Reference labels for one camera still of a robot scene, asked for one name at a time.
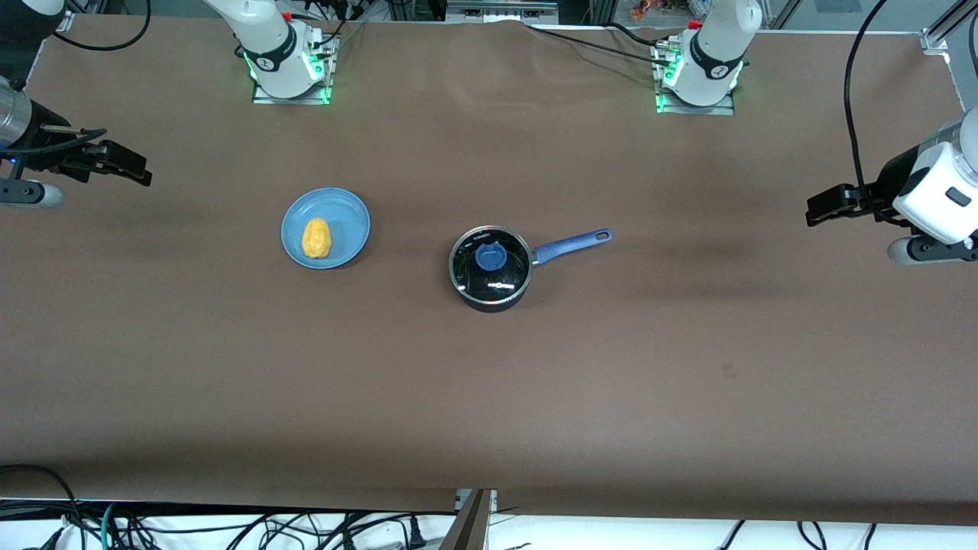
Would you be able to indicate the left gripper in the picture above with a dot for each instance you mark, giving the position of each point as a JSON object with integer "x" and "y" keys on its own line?
{"x": 888, "y": 181}

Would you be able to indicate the glass lid with blue knob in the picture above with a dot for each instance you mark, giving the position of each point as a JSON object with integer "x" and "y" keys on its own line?
{"x": 489, "y": 263}

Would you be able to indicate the blue round plate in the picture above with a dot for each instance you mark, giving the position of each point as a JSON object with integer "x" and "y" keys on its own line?
{"x": 336, "y": 214}

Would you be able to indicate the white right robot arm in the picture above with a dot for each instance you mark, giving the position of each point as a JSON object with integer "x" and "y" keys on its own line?
{"x": 267, "y": 38}

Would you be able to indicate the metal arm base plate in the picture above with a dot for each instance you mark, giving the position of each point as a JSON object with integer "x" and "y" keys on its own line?
{"x": 325, "y": 72}
{"x": 665, "y": 103}

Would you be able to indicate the black power plug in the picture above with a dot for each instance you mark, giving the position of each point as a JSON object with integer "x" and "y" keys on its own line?
{"x": 416, "y": 533}

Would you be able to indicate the aluminium frame corner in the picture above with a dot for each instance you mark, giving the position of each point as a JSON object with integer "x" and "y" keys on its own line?
{"x": 947, "y": 27}

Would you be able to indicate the yellow potato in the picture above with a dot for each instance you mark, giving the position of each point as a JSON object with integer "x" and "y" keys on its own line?
{"x": 315, "y": 238}

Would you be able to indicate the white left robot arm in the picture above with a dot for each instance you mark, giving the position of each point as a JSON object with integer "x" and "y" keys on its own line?
{"x": 718, "y": 46}

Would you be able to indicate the aluminium profile post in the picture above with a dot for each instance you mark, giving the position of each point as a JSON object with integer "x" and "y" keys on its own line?
{"x": 472, "y": 523}

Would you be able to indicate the grey metal device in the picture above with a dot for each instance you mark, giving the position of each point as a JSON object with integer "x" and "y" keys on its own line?
{"x": 500, "y": 11}

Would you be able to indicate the aluminium corner bracket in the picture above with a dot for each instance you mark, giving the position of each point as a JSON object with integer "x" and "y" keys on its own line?
{"x": 63, "y": 21}

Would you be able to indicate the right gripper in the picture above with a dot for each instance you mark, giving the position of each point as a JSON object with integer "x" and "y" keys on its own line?
{"x": 47, "y": 136}

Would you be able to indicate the brown paper table cover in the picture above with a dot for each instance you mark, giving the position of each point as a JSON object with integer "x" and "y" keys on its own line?
{"x": 489, "y": 397}

